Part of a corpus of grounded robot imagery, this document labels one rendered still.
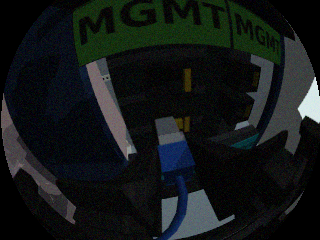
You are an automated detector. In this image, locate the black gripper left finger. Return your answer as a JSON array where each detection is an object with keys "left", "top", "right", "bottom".
[{"left": 56, "top": 139, "right": 163, "bottom": 237}]

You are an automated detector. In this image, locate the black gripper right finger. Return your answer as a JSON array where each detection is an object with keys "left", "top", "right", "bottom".
[{"left": 183, "top": 131, "right": 288, "bottom": 221}]

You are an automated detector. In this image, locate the blue network cable with plug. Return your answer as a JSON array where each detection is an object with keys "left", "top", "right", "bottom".
[{"left": 155, "top": 117, "right": 196, "bottom": 240}]

